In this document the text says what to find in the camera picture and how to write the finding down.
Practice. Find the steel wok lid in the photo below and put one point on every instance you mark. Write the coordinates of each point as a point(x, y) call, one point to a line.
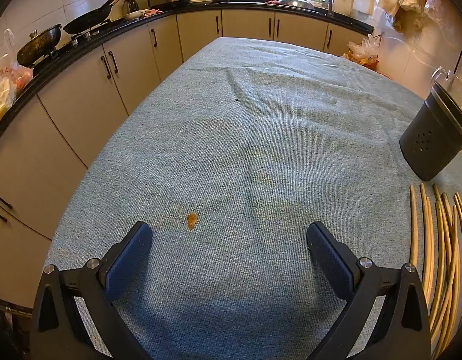
point(296, 3)

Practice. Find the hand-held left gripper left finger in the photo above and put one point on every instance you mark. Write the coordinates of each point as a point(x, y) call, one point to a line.
point(129, 258)

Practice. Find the pink cloth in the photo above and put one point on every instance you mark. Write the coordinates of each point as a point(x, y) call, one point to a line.
point(153, 11)

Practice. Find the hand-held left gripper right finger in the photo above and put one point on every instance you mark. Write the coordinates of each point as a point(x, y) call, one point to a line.
point(328, 258)

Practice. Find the blue-grey tablecloth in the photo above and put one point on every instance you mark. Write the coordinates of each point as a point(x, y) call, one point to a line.
point(234, 138)

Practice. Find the beige kitchen cabinets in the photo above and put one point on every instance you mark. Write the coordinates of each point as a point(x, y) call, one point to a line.
point(84, 93)

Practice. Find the clear glass pitcher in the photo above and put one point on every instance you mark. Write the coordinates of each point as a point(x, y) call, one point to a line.
point(460, 87)

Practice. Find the white plate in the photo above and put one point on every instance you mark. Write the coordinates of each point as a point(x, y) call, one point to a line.
point(201, 0)

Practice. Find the black kitchen countertop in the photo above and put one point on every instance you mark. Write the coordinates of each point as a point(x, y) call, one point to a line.
point(351, 20)

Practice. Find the yellow food bag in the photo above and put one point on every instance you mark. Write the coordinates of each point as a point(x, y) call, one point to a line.
point(0, 99)

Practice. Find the black chopstick holder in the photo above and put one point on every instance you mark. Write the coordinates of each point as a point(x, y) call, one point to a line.
point(429, 135)

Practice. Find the plastic bag with orange contents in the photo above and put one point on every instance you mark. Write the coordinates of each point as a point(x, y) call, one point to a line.
point(362, 50)

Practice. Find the bunch of wooden chopsticks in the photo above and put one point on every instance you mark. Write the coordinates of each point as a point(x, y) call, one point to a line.
point(449, 255)

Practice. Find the dark pan with lid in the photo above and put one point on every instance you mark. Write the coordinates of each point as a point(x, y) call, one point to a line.
point(38, 45)

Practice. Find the steel kettle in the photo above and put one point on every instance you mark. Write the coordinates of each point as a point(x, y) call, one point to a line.
point(130, 5)

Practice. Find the red and white plastic bag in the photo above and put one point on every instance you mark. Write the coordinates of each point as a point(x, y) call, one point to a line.
point(13, 67)

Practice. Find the white bowl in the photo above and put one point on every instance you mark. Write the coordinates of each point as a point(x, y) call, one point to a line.
point(132, 15)

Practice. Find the clear hanging plastic bag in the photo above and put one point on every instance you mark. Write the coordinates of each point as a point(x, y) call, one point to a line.
point(443, 11)

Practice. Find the gas stove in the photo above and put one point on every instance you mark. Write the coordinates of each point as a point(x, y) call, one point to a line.
point(81, 38)

